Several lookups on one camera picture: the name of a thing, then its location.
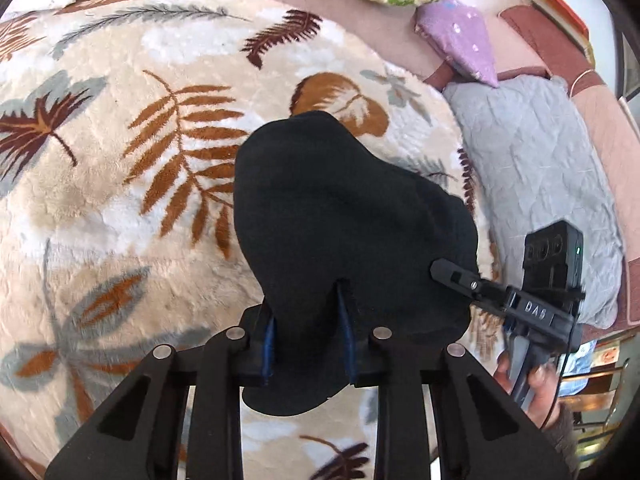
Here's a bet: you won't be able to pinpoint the right hand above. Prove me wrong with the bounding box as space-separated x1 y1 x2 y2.
494 351 561 429

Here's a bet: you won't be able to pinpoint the black cable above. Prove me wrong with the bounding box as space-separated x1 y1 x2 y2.
537 318 582 430

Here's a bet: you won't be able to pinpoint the grey quilted pad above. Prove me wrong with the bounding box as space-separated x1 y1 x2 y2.
442 75 624 328

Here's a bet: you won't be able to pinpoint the black pants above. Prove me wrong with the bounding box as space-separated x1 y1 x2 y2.
234 112 478 416

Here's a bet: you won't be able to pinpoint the leaf pattern plush blanket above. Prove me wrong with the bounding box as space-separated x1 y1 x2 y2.
1 0 498 478

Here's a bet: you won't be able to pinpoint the purple cloth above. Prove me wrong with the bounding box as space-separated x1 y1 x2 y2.
414 0 498 88

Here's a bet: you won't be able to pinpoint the books on shelf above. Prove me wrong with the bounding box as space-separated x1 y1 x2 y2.
530 0 596 67

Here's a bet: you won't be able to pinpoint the pink quilted bed sheet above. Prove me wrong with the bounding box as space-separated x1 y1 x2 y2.
278 0 639 330

